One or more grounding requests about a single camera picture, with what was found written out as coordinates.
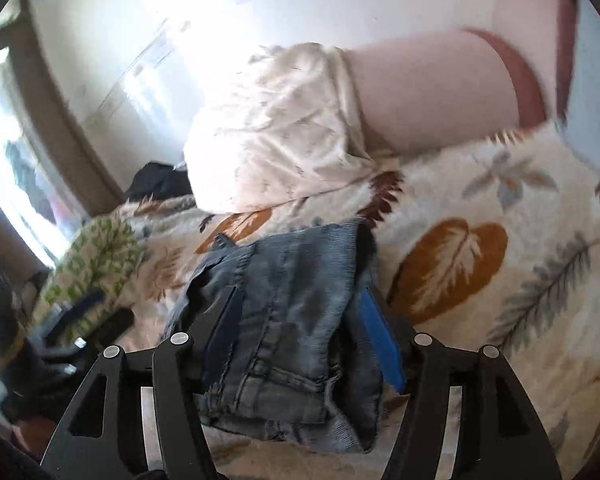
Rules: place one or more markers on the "green patterned cloth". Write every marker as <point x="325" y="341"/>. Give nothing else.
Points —
<point x="103" y="255"/>

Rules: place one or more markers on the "cream leaf print blanket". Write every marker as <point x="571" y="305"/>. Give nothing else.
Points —
<point x="495" y="242"/>

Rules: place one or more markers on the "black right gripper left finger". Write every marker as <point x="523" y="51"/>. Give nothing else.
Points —
<point x="100" y="436"/>

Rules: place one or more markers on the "pink padded headboard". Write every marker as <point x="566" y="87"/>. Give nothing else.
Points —
<point x="542" y="31"/>

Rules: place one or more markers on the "black garment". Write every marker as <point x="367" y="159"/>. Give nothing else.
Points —
<point x="159" y="182"/>

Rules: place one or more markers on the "white floral pillow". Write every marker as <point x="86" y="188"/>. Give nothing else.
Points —
<point x="287" y="126"/>

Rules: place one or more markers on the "grey quilted pillow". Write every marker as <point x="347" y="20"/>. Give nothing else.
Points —
<point x="582" y="123"/>

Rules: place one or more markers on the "pink bolster cushion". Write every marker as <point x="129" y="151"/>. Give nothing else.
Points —
<point x="424" y="92"/>

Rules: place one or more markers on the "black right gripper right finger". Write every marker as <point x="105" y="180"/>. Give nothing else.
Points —
<point x="472" y="397"/>

